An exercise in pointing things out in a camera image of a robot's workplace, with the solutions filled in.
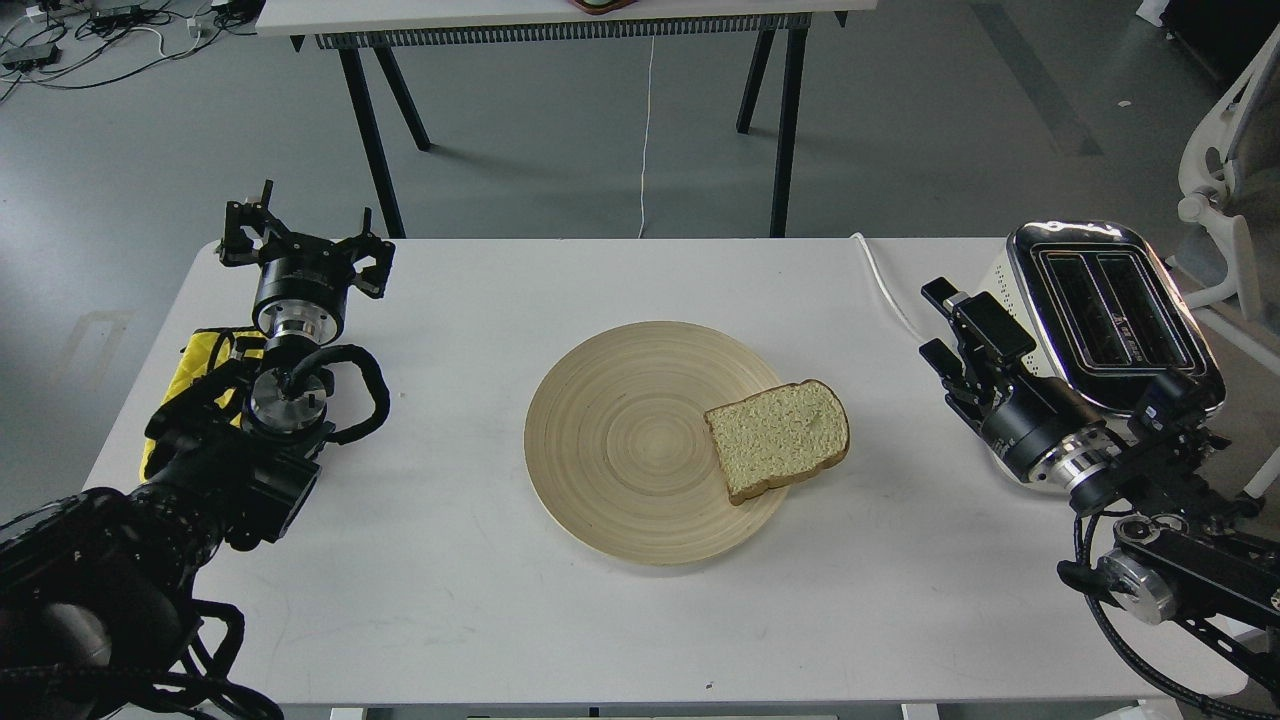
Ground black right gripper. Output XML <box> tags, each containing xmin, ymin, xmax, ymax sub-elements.
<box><xmin>918</xmin><ymin>277</ymin><xmax>1117</xmax><ymax>497</ymax></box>

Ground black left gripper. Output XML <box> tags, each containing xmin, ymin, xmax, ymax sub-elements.
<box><xmin>218</xmin><ymin>179</ymin><xmax>396</xmax><ymax>340</ymax></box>

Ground slice of brown bread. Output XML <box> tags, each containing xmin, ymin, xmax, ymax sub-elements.
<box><xmin>703</xmin><ymin>379</ymin><xmax>851</xmax><ymax>506</ymax></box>

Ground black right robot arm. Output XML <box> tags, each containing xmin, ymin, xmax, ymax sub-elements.
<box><xmin>919</xmin><ymin>277</ymin><xmax>1277</xmax><ymax>719</ymax></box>

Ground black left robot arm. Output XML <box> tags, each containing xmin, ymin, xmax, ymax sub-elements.
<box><xmin>3</xmin><ymin>181</ymin><xmax>396</xmax><ymax>719</ymax></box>

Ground white chrome toaster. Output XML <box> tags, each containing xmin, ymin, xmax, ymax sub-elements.
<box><xmin>969</xmin><ymin>222</ymin><xmax>1225</xmax><ymax>505</ymax></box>

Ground yellow cloth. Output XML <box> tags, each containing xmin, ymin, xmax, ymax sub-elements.
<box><xmin>140</xmin><ymin>327</ymin><xmax>266</xmax><ymax>484</ymax></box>

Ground white background table black legs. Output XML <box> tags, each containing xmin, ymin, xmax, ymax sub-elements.
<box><xmin>253</xmin><ymin>1</ymin><xmax>876</xmax><ymax>240</ymax></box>

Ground white office chair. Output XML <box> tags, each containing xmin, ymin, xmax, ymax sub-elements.
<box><xmin>1178</xmin><ymin>27</ymin><xmax>1280</xmax><ymax>501</ymax></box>

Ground round wooden plate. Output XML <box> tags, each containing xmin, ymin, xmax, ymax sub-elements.
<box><xmin>524</xmin><ymin>322</ymin><xmax>788</xmax><ymax>566</ymax></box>

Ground brown object on background table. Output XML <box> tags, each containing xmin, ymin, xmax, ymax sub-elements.
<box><xmin>570</xmin><ymin>0</ymin><xmax>635</xmax><ymax>15</ymax></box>

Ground white toaster power cable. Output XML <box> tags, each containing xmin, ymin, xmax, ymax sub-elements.
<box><xmin>851</xmin><ymin>232</ymin><xmax>931</xmax><ymax>346</ymax></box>

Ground floor cables and power strips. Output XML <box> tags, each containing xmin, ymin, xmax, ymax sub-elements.
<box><xmin>0</xmin><ymin>0</ymin><xmax>268</xmax><ymax>102</ymax></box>

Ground hanging white thin cable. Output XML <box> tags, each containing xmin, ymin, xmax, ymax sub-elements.
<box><xmin>637</xmin><ymin>36</ymin><xmax>658</xmax><ymax>240</ymax></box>

